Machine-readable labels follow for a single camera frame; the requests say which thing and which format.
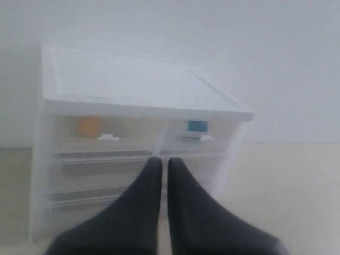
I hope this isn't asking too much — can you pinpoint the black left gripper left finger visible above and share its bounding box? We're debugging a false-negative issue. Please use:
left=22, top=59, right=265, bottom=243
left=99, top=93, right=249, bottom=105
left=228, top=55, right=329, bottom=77
left=45, top=157, right=163, bottom=254

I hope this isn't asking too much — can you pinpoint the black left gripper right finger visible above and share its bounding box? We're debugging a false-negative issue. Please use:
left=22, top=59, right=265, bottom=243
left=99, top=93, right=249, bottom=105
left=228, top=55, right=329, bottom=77
left=167, top=158, right=289, bottom=254

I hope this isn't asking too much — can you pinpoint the white bottle teal label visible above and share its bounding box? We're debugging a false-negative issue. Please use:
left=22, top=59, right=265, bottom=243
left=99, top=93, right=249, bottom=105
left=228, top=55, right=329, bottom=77
left=180, top=120, right=211, bottom=141

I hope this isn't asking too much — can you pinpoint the yellow cheese wedge block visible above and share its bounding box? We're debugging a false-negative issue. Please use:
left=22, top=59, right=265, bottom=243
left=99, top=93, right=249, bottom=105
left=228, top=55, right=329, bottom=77
left=70, top=116, right=103, bottom=139

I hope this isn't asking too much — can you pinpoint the white plastic drawer cabinet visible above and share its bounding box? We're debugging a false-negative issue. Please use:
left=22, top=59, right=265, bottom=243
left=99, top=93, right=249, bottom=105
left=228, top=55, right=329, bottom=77
left=28, top=46, right=254, bottom=241

